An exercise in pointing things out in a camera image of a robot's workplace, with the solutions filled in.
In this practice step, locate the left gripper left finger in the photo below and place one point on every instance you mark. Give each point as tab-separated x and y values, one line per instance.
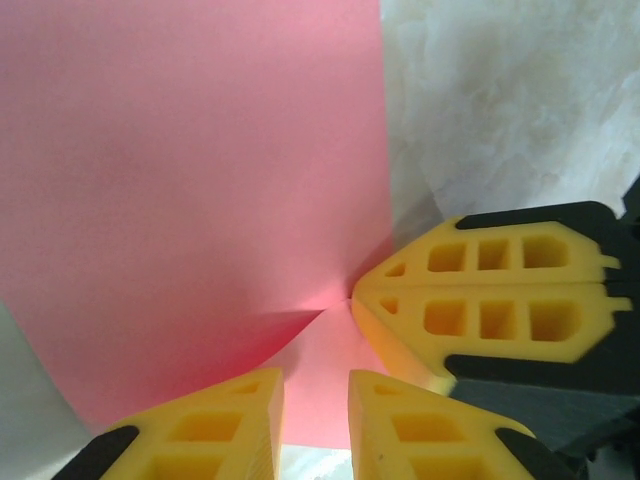
200	440

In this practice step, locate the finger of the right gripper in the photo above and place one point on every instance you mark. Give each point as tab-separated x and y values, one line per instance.
510	230
510	360

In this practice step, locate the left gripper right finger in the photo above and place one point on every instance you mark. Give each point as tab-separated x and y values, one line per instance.
425	440

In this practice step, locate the pink paper sheet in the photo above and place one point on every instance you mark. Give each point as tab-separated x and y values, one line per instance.
175	175

